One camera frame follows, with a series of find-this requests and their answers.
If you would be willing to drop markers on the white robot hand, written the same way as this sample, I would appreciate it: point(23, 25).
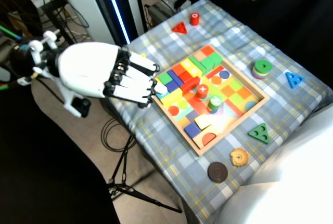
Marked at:
point(86, 70)

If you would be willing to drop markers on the red cylinder block white cross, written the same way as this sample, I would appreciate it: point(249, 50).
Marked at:
point(202, 91)

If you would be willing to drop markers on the green cylinder block letter N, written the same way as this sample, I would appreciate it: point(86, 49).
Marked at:
point(214, 103)

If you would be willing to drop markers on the yellow triangle block three holes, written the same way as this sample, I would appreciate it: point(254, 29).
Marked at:
point(143, 55)

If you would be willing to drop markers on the red cylinder block letter Q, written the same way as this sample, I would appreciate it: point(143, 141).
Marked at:
point(194, 19)

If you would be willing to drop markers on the red triangle block three holes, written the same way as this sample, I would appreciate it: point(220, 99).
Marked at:
point(180, 28)

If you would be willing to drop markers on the blue triangle block three holes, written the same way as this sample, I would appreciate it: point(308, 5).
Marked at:
point(294, 79)

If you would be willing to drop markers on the yellow number cube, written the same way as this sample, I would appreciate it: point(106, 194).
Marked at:
point(203, 122)

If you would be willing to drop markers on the green triangle block three holes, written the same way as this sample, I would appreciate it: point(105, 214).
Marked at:
point(260, 133)

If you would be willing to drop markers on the blue plaid table cloth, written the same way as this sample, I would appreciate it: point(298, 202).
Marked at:
point(260, 39)

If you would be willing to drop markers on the white column with blue light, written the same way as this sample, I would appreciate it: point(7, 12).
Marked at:
point(78, 0)

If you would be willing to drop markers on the wooden puzzle tray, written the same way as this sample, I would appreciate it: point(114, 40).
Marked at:
point(235, 92)

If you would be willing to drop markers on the black tripod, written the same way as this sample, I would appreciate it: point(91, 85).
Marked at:
point(115, 187)

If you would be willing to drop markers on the round chocolate toy cookie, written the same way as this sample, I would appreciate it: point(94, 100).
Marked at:
point(217, 172)

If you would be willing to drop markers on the tan flower-shaped toy cookie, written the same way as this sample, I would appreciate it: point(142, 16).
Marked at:
point(238, 157)

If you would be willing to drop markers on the white robot body shell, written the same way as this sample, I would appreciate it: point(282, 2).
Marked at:
point(299, 182)

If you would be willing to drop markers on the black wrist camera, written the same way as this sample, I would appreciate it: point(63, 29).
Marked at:
point(82, 107)

